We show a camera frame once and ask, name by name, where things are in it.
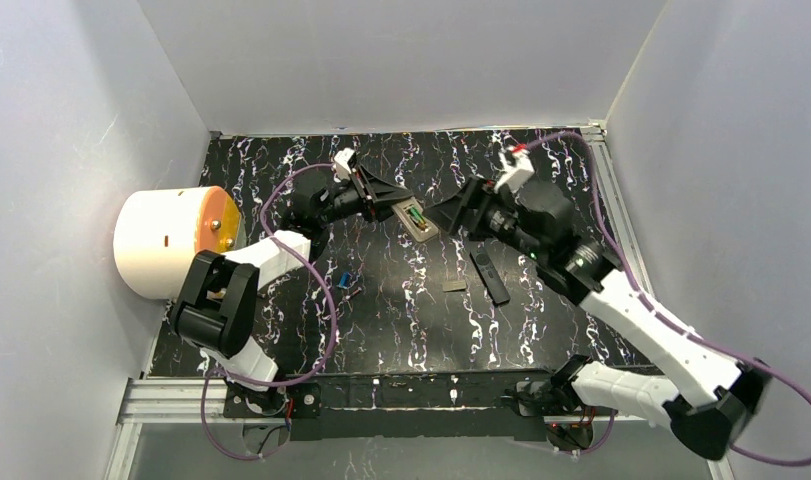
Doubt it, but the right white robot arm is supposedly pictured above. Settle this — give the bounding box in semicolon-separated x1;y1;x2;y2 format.
424;177;770;461

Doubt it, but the blue battery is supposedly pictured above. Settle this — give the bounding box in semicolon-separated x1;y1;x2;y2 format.
337;272;351;289

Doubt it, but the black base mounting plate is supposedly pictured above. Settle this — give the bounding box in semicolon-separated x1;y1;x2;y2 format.
222;369;618;444

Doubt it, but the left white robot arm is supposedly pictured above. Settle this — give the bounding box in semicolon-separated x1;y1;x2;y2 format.
169;167;413;392

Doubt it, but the white remote control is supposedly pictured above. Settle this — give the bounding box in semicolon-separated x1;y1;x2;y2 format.
392;198;439;244

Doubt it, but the right aluminium frame rail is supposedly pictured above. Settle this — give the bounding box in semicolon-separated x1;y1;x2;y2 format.
580;119;738;480

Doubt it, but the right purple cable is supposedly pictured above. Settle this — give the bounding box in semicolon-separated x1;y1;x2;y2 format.
520;130;811;468

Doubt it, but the front aluminium frame rail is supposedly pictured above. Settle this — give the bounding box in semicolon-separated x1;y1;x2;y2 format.
103;376;718;480

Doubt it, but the white orange cylinder container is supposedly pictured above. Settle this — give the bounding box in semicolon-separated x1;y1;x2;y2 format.
113;186;246;300

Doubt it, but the grey battery cover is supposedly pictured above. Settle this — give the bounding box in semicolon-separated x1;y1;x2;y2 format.
442;280;467;293

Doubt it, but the aluminium frame rail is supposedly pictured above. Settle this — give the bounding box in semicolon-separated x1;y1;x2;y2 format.
103;376;718;480
580;119;738;480

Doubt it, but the green battery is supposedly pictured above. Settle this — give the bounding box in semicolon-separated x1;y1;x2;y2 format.
407;207;424;223

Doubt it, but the black remote control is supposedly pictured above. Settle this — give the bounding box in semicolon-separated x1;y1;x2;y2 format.
469;249;510;306

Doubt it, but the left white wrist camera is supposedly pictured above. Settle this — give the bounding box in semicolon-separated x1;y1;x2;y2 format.
332;148;355;183

